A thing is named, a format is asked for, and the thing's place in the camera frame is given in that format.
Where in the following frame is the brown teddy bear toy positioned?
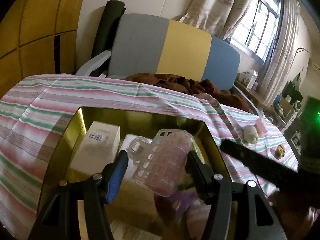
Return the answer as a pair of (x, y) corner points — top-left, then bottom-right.
(274, 144), (286, 160)

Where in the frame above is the clear plastic basket cup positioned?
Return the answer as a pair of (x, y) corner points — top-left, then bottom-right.
(127, 129), (193, 197)

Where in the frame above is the beige barcode carton box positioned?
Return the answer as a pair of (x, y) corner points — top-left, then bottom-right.
(66, 121), (120, 182)

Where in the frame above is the person's right hand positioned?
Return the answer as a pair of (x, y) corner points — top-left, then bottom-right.
(268, 191), (319, 239)

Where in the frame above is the cluttered wooden desk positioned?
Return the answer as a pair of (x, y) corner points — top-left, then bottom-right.
(235, 69), (303, 134)

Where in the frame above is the white plush toy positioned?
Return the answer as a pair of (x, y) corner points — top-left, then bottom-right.
(243, 125), (259, 144)

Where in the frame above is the gold rectangular storage box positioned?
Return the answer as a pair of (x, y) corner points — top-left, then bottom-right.
(29, 107), (230, 239)

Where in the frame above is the pink green striped bedsheet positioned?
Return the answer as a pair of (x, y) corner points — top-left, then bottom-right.
(0, 73), (299, 240)

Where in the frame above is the dark red blanket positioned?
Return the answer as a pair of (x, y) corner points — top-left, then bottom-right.
(124, 73), (253, 113)

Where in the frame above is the window with metal bars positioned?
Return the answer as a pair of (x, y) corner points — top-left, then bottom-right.
(231, 0), (280, 61)

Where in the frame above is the beige patterned curtain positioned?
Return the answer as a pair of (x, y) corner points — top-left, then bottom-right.
(180, 0), (252, 41)

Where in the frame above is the black rolled mat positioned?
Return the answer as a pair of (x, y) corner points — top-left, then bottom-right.
(90, 0), (127, 77)

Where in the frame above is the grey yellow blue headboard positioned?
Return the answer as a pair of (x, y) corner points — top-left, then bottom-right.
(108, 14), (240, 90)

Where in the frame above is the white foam bed rail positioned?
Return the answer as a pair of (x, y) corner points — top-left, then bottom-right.
(76, 50), (112, 76)

